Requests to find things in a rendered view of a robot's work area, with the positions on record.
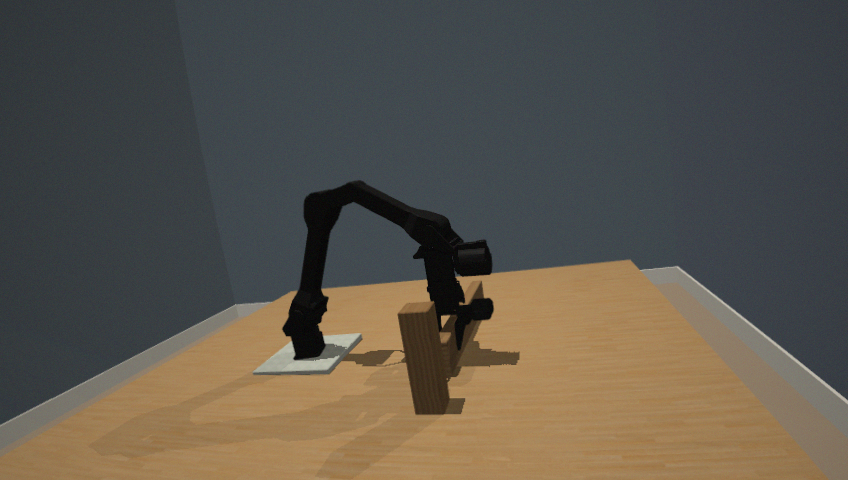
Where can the brown wooden post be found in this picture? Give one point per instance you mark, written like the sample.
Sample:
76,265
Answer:
424,357

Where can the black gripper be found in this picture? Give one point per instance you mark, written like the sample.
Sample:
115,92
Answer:
445,295

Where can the brown wooden rail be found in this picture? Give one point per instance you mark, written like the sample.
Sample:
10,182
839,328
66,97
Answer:
451,354

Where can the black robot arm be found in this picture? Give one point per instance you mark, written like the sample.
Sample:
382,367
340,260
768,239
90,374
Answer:
433,231

